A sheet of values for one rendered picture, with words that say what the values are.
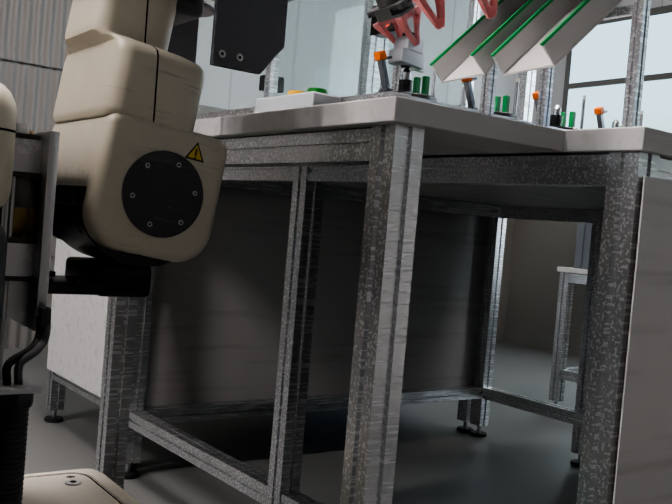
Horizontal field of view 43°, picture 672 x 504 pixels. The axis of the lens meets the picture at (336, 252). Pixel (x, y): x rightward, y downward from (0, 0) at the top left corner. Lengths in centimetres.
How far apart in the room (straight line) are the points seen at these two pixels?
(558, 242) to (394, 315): 492
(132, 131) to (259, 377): 161
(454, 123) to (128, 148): 39
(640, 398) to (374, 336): 37
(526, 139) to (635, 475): 46
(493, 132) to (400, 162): 14
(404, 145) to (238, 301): 152
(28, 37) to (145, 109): 335
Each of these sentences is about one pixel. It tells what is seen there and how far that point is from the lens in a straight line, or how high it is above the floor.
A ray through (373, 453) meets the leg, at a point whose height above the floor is 44.
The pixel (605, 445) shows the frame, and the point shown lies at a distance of 116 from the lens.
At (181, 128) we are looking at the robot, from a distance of 106.
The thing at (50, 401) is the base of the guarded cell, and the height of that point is 7.
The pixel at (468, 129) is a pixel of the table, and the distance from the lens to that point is 107.
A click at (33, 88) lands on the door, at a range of 435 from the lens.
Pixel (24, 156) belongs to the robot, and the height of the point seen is 75.
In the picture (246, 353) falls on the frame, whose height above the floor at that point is 32.
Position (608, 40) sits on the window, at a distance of 591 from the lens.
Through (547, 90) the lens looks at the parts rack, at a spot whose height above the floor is 102.
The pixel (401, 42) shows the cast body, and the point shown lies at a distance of 184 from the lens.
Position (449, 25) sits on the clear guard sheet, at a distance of 329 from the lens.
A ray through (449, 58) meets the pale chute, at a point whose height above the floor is 103.
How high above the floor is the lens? 70
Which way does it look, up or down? 2 degrees down
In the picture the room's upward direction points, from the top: 5 degrees clockwise
